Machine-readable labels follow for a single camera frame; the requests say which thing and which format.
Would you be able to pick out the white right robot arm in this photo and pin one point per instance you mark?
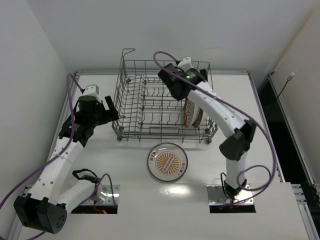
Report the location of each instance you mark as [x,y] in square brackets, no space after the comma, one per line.
[239,132]

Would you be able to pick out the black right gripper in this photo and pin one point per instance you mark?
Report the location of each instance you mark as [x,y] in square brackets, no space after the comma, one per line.
[171,83]

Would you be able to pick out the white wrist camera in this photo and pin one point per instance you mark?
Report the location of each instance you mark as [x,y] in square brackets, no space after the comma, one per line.
[185,64]
[91,90]

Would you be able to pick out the floral plate with orange rim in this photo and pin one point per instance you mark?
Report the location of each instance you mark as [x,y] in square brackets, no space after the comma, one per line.
[190,113]

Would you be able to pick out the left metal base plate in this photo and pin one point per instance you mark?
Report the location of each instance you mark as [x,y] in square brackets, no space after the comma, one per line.
[106,196]

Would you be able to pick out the grey wire dish rack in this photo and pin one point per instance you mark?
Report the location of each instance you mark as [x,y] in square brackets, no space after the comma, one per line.
[147,109]

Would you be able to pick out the white plate with sunburst pattern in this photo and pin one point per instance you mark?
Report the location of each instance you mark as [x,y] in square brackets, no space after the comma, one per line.
[167,162]

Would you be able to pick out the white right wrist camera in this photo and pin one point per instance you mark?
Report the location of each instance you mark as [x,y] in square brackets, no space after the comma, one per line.
[185,64]

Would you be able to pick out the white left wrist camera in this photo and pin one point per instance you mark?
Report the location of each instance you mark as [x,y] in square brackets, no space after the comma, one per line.
[91,90]

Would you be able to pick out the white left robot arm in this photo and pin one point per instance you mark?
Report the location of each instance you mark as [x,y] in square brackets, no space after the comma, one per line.
[45,207]

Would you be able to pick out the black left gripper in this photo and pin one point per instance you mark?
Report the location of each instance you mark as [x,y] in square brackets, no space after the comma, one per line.
[106,112]

